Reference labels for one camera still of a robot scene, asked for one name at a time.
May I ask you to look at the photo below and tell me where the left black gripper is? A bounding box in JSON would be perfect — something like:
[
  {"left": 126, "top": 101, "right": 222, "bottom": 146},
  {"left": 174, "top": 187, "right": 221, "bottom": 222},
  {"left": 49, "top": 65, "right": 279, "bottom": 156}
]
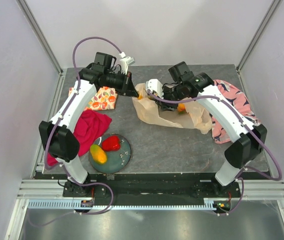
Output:
[{"left": 105, "top": 70, "right": 139, "bottom": 98}]

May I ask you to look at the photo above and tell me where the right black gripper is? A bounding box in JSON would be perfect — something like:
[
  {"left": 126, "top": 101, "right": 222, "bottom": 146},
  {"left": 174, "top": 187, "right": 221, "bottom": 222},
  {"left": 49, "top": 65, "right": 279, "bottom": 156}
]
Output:
[{"left": 155, "top": 83, "right": 185, "bottom": 112}]

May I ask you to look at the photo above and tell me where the fake pineapple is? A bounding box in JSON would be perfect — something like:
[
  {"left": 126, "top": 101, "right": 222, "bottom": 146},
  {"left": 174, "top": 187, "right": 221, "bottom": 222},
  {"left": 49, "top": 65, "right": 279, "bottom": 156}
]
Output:
[{"left": 177, "top": 103, "right": 187, "bottom": 115}]

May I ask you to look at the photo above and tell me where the banana print plastic bag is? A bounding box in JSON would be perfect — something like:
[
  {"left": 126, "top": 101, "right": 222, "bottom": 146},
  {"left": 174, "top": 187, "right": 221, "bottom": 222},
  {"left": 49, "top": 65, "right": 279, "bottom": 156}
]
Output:
[{"left": 132, "top": 83, "right": 212, "bottom": 134}]

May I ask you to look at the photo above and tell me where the red fake bell pepper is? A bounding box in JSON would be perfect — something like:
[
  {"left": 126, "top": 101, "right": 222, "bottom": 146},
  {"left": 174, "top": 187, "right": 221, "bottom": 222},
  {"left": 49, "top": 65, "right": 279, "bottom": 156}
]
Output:
[{"left": 101, "top": 135, "right": 121, "bottom": 152}]

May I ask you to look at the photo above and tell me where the orange green fake mango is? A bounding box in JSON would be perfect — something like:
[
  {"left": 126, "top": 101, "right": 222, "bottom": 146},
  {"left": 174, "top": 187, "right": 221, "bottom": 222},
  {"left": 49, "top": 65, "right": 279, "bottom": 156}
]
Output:
[{"left": 90, "top": 144, "right": 107, "bottom": 165}]

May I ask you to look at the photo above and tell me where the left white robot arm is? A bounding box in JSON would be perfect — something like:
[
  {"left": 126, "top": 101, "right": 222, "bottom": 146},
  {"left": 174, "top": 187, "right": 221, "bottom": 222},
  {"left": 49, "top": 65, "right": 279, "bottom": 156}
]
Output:
[{"left": 39, "top": 52, "right": 139, "bottom": 197}]

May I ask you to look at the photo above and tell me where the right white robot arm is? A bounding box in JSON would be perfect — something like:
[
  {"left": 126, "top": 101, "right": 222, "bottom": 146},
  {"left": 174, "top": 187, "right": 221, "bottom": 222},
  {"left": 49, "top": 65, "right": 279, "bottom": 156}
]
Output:
[{"left": 162, "top": 61, "right": 267, "bottom": 197}]

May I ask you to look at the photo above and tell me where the orange floral cloth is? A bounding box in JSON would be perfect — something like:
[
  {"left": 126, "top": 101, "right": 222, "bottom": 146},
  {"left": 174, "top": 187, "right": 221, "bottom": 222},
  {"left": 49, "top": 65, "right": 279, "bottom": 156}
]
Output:
[{"left": 68, "top": 86, "right": 119, "bottom": 112}]

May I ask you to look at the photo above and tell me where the magenta red cloth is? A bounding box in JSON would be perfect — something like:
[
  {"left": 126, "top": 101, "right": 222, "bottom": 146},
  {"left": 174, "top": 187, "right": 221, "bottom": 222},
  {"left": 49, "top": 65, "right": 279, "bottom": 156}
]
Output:
[{"left": 46, "top": 109, "right": 113, "bottom": 167}]

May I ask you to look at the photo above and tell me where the pink patterned cloth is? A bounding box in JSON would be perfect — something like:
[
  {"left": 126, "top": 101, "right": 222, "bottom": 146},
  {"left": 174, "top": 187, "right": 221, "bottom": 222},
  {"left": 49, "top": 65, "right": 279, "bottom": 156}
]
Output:
[{"left": 210, "top": 79, "right": 261, "bottom": 144}]

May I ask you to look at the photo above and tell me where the teal ceramic plate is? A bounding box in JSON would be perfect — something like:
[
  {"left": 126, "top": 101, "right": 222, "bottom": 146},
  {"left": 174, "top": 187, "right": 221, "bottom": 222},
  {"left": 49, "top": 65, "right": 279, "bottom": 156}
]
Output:
[{"left": 89, "top": 133, "right": 132, "bottom": 174}]

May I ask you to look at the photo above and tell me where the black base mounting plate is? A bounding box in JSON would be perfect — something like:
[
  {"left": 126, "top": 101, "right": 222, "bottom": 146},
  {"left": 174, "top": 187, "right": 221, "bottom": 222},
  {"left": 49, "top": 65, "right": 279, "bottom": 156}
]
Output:
[{"left": 63, "top": 171, "right": 240, "bottom": 200}]

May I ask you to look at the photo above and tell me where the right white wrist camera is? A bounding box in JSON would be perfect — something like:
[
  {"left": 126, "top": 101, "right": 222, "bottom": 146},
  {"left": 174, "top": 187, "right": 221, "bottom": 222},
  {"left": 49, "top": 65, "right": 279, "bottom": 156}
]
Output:
[{"left": 145, "top": 78, "right": 163, "bottom": 98}]

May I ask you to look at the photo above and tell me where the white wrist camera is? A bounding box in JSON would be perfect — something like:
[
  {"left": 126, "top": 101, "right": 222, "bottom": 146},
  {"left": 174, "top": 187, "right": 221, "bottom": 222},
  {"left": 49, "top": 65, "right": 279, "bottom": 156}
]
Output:
[
  {"left": 119, "top": 52, "right": 135, "bottom": 75},
  {"left": 145, "top": 78, "right": 163, "bottom": 98}
]

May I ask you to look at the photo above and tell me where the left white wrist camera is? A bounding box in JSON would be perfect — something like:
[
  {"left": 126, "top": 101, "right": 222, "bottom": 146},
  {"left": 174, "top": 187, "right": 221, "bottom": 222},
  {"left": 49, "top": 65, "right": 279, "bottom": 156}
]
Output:
[{"left": 119, "top": 52, "right": 135, "bottom": 75}]

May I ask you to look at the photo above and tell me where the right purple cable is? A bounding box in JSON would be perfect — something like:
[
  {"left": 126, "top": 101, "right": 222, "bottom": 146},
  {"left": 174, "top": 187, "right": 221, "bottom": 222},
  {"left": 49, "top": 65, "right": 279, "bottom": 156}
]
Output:
[{"left": 145, "top": 88, "right": 282, "bottom": 217}]

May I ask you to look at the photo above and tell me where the slotted cable duct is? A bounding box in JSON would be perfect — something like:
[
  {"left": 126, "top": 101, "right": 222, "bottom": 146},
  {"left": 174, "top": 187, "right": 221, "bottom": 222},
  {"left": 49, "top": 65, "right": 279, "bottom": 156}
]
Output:
[{"left": 28, "top": 199, "right": 217, "bottom": 211}]

